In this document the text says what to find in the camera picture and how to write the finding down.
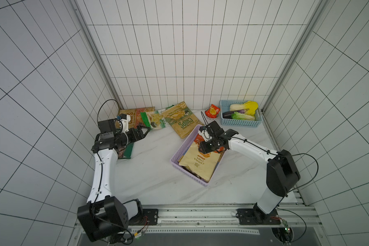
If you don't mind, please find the beige cassava chips bag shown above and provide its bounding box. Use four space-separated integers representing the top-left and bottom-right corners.
178 134 226 181

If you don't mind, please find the blue kettle chips bag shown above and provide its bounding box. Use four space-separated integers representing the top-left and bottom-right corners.
178 165 209 183

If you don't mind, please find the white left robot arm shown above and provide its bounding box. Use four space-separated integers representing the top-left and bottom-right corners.
77 114 150 244

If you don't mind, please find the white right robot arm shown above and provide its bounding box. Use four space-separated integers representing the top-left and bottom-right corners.
198 121 300 226

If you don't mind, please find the red kettle chips bag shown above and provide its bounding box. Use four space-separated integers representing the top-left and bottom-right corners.
118 107 155 128

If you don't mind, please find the green white chips bag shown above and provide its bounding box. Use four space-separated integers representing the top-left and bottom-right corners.
140 108 170 130

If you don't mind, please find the green Real chips bag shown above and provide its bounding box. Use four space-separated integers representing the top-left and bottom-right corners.
117 143 134 159

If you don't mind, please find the blue plastic basket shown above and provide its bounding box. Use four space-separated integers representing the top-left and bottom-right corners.
219 99 263 128

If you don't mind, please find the purple plastic basket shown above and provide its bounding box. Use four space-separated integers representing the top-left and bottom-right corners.
171 125 208 187

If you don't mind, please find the green kettle chips bag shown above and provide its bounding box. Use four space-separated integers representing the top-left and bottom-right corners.
162 101 203 139

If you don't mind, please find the purple toy eggplant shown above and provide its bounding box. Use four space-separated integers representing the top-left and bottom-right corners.
222 109 247 119

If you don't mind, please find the red snack cup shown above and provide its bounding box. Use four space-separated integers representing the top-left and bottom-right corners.
205 104 221 119

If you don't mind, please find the green toy lettuce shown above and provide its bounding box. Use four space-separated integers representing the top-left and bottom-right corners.
231 112 256 121

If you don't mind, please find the yellow toy cabbage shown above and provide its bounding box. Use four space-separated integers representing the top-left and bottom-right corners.
230 101 259 116

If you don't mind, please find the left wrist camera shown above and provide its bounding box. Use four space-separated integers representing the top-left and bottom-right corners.
116 114 131 133

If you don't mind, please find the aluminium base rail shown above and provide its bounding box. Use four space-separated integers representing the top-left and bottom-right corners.
129 203 322 235

